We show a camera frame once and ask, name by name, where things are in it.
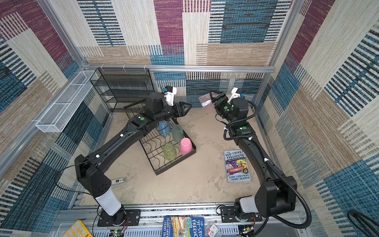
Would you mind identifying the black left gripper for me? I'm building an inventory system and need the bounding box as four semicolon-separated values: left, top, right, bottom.
154;102;193;125

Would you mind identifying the teal textured plastic cup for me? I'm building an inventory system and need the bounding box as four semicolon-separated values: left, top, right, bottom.
171;124;185;143

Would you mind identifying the blue ceramic mug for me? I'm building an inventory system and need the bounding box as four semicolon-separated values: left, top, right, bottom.
157;120;171;137

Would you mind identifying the pink plastic cup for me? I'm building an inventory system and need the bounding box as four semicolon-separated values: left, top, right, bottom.
180;137;193;156

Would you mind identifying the green transparent glass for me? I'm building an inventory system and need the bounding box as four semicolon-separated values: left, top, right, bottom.
163;143;177;162

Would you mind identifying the pink transparent glass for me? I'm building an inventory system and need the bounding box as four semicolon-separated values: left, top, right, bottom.
199;93;214;109

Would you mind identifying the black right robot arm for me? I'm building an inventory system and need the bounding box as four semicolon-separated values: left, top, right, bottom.
209;90;312;229

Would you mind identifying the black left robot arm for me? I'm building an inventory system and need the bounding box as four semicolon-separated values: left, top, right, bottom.
75;92;192;226

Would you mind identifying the treehouse book on table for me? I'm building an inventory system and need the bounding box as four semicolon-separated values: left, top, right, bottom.
224;150;251;183

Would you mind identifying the black mesh shelf unit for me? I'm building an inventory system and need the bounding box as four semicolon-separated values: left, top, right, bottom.
90;68;155;113

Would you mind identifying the blue treehouse book front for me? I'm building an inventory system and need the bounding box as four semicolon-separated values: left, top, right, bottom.
161;216;206;237

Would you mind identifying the small clear plastic packet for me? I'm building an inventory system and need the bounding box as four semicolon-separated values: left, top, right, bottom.
205;222;222;237

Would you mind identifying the yellow card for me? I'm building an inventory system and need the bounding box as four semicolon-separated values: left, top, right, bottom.
62;220;93;237

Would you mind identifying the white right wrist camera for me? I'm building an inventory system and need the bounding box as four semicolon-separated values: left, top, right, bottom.
228;87;246;103

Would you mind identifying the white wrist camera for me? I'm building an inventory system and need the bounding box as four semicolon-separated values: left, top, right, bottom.
162;86;177;106
228;87;246;103

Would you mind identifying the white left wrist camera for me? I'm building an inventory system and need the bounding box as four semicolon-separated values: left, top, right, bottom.
162;86;177;106

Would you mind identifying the black wire dish rack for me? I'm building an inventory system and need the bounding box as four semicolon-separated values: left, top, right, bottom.
123;99;196;176

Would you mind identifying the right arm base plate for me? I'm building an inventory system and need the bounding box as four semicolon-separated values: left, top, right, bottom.
216;205;263;223

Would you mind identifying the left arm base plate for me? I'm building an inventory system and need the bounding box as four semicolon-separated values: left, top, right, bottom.
96;209;141;227

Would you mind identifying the white mesh wall basket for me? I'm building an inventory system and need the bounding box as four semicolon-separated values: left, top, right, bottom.
36;70;95;133

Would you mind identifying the black cable far right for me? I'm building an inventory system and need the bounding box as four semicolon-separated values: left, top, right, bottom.
347;209;379;237

